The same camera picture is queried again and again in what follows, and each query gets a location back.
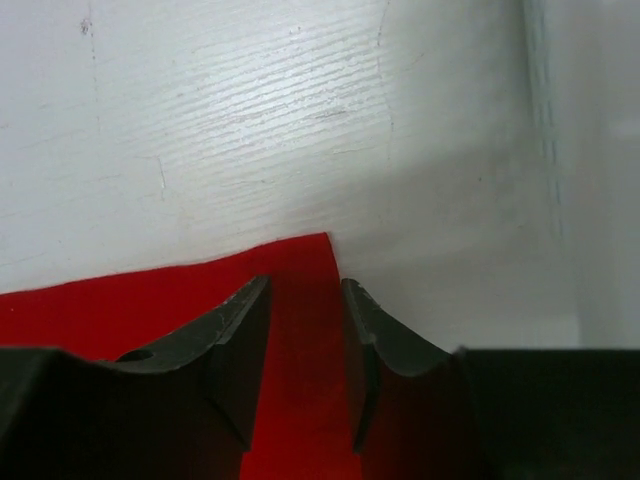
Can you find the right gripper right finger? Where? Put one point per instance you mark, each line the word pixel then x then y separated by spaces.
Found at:
pixel 419 412

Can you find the red t shirt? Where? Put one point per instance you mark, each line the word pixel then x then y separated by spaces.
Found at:
pixel 302 429

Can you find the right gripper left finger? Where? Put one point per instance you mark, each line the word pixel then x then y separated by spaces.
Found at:
pixel 181 407

